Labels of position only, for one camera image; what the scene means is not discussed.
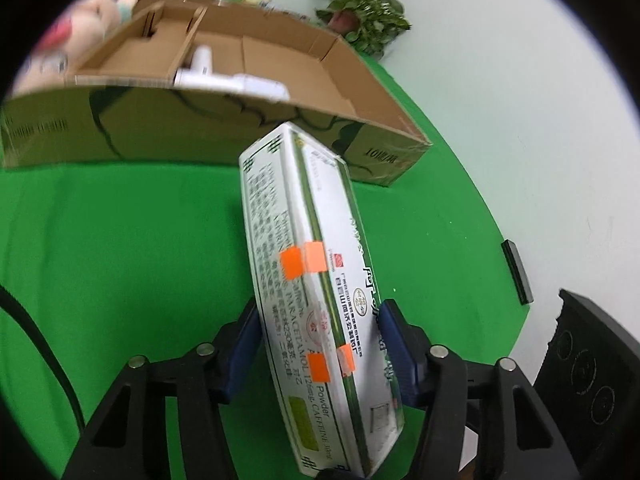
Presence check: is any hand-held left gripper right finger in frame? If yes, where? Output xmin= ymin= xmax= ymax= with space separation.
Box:
xmin=379 ymin=299 xmax=581 ymax=480

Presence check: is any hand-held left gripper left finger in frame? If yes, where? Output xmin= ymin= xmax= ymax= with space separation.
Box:
xmin=62 ymin=299 xmax=263 ymax=480

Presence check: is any white green medicine box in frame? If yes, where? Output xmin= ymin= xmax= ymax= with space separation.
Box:
xmin=239 ymin=121 xmax=407 ymax=478

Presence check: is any large cardboard box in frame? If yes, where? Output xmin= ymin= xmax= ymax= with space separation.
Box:
xmin=0 ymin=0 xmax=433 ymax=188

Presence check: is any white handheld appliance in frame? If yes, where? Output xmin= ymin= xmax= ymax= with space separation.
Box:
xmin=172 ymin=46 xmax=236 ymax=92

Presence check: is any narrow cardboard box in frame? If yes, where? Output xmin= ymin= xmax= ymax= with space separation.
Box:
xmin=75 ymin=2 xmax=208 ymax=88

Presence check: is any black rectangular bar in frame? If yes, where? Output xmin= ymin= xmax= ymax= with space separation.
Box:
xmin=501 ymin=240 xmax=534 ymax=305

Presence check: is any green tablecloth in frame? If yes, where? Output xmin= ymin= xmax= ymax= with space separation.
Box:
xmin=0 ymin=52 xmax=536 ymax=480

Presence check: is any potted plant in red pot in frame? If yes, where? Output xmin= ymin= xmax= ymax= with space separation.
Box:
xmin=315 ymin=0 xmax=412 ymax=58

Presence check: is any pink plush toy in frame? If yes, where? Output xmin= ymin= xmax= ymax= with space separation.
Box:
xmin=22 ymin=0 xmax=141 ymax=76

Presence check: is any black cable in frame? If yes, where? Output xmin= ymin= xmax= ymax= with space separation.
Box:
xmin=0 ymin=285 xmax=86 ymax=431

